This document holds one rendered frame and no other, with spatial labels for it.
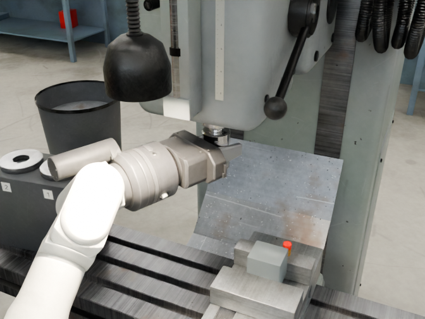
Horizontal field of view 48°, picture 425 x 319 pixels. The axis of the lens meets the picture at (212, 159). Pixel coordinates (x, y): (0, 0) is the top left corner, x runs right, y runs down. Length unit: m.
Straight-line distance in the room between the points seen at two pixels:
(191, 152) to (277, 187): 0.49
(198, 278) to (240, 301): 0.20
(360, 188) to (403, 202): 1.92
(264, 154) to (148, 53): 0.73
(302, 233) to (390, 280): 1.37
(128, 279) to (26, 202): 0.27
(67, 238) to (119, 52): 0.24
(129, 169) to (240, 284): 0.31
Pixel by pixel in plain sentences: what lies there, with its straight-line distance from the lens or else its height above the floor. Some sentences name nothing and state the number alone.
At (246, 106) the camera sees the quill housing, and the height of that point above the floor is 1.36.
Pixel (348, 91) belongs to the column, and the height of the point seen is 1.23.
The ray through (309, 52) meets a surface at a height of 1.38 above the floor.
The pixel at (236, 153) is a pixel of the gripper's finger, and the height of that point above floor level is 1.23.
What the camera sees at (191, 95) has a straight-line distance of 0.62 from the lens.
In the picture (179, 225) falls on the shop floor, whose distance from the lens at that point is 2.69.
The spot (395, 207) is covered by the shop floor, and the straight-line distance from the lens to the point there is 3.02.
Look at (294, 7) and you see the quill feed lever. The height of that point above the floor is 1.47.
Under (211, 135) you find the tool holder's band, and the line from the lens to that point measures 0.76.
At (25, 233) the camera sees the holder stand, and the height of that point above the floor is 0.95.
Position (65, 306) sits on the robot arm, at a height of 1.17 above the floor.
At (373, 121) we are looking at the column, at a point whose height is 1.17.
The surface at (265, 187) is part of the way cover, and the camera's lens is 1.18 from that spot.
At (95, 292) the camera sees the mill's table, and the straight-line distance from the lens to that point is 1.02.
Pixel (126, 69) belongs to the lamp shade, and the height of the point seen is 1.45.
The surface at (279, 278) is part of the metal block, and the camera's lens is 0.86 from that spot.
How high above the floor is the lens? 1.60
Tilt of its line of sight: 29 degrees down
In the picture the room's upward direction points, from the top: straight up
